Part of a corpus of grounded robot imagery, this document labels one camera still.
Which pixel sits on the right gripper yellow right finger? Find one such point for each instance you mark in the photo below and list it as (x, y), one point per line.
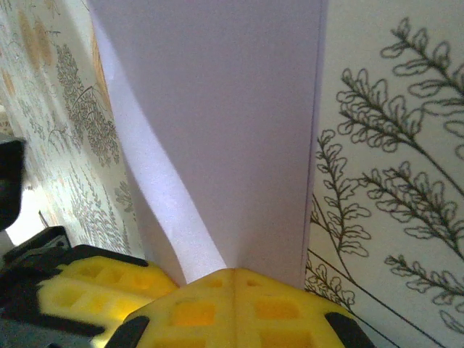
(282, 319)

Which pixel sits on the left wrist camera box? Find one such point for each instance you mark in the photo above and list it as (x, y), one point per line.
(11, 181)

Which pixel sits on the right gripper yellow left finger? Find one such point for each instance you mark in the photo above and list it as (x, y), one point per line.
(195, 319)

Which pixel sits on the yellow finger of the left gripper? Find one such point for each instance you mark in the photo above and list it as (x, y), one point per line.
(90, 301)
(116, 273)

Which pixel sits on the floral table cover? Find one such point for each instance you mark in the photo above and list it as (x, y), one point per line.
(380, 108)

